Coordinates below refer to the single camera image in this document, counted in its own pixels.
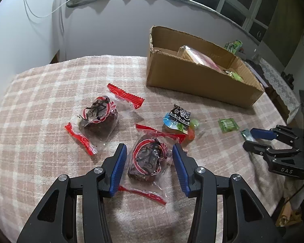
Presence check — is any brown cake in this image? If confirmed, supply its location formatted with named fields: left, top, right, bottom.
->
left=118, top=124, right=186, bottom=205
left=64, top=83, right=145, bottom=156

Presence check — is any green paper bag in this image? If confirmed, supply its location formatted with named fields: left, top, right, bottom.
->
left=224, top=40, right=244, bottom=55

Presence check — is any orange jelly cup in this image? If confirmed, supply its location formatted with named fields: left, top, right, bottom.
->
left=163, top=114, right=206, bottom=141

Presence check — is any brown paper bag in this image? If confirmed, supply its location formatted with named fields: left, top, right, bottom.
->
left=276, top=201, right=303, bottom=228

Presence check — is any white framed window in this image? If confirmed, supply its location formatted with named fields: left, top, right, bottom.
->
left=213, top=0, right=284, bottom=41

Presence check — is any cardboard box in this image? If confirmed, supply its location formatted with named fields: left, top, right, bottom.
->
left=146, top=25, right=265, bottom=109

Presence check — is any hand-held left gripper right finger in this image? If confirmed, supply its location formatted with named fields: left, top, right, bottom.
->
left=172, top=143, right=279, bottom=243

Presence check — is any white lace cloth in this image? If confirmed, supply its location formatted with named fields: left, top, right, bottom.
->
left=253, top=56, right=301, bottom=122

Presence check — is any pink bread packet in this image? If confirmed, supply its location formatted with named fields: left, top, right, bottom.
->
left=177, top=45, right=225, bottom=72

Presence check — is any pink plaid blanket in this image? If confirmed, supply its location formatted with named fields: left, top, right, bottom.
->
left=0, top=54, right=294, bottom=243

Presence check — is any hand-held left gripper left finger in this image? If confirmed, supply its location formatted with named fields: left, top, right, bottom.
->
left=16, top=143, right=128, bottom=243

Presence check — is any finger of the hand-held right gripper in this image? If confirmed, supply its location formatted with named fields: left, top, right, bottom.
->
left=250, top=125, right=299, bottom=142
left=243, top=140, right=304, bottom=159

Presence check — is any small grey snack packet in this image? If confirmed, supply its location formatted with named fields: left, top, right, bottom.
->
left=239, top=129, right=256, bottom=142

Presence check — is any small green candy packet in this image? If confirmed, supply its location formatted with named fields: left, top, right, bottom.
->
left=218, top=118, right=238, bottom=133

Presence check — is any white wall pipe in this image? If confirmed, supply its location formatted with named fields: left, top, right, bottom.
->
left=59, top=0, right=67, bottom=62

